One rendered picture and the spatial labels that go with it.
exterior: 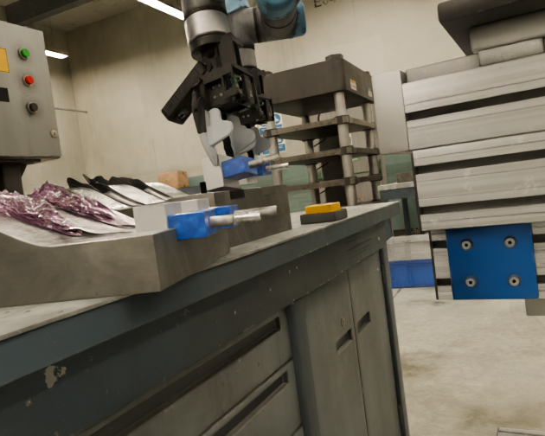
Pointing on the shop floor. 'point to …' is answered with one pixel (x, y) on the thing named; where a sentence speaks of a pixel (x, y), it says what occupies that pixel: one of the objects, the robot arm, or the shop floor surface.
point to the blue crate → (412, 273)
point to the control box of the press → (16, 103)
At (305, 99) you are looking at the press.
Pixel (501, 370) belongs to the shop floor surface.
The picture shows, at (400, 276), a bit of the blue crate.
